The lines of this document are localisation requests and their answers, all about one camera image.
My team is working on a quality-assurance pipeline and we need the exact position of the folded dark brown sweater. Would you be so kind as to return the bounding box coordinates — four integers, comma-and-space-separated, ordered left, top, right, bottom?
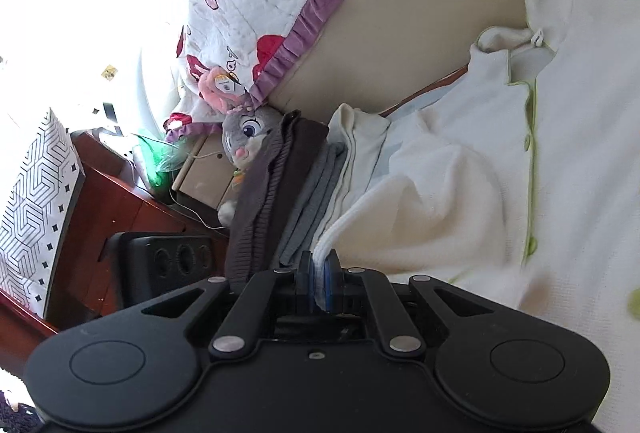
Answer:
224, 111, 328, 283

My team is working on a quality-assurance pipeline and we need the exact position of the red wooden dresser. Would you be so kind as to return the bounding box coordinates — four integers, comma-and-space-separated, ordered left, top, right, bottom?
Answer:
1, 132, 228, 375

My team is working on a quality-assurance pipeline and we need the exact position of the grey bunny plush toy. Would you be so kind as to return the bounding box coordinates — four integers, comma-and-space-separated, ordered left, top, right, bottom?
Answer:
217, 106, 283, 228

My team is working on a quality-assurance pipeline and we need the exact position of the folded cream garment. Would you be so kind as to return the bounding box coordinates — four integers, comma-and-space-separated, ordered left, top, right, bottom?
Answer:
319, 104, 390, 233

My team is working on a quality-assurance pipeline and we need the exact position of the geometric pattern white bag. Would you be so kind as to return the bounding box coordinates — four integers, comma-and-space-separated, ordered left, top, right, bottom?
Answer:
1, 111, 86, 318

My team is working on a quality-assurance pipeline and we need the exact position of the folded grey garment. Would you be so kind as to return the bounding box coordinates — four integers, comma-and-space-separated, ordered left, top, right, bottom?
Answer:
270, 142, 346, 268

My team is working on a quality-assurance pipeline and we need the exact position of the green plastic bag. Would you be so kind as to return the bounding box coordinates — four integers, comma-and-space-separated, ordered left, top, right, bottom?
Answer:
136, 134, 190, 194

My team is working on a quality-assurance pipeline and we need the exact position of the pink plush doll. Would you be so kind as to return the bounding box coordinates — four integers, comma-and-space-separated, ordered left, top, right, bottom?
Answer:
198, 66, 250, 113

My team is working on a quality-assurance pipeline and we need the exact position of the beige bedside cabinet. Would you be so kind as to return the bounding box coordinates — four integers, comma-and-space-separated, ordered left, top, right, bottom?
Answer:
171, 133, 235, 210

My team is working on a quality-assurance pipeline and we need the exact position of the white charging cable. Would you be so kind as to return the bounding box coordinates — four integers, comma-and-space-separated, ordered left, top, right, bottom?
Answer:
167, 147, 231, 232

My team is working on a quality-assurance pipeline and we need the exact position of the cream waffle knit garment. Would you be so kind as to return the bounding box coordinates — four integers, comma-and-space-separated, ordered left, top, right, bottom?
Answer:
312, 0, 639, 432

